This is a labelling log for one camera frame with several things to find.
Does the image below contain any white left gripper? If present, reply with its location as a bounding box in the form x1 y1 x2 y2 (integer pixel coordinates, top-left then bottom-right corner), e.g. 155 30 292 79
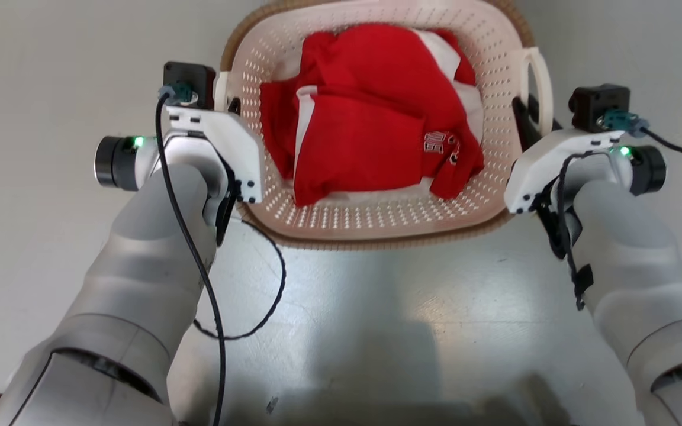
165 96 265 205

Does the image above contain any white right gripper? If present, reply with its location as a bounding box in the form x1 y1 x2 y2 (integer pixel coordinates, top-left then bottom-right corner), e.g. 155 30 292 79
503 93 627 215

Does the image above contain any white perforated plastic laundry basket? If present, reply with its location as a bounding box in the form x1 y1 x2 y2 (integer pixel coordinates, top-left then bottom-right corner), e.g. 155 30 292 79
214 0 555 251

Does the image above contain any red and white garment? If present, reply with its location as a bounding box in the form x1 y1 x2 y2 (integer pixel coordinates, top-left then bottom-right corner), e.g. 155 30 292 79
259 23 485 208

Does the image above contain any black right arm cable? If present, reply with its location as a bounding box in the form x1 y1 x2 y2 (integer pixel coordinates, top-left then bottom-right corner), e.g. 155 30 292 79
545 151 595 312

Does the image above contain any black left camera cable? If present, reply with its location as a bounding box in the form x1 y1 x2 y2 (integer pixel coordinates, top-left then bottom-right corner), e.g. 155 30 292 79
155 86 227 426

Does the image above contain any black camera cable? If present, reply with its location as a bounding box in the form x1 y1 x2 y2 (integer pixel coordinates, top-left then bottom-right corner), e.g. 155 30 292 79
604 110 682 161
155 86 227 426

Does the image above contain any black right camera cable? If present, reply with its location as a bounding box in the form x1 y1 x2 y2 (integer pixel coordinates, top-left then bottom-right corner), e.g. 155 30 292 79
604 110 682 161

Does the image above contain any black looping left arm cable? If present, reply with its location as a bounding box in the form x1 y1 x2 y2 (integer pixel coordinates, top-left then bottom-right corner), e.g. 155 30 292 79
192 218 287 341

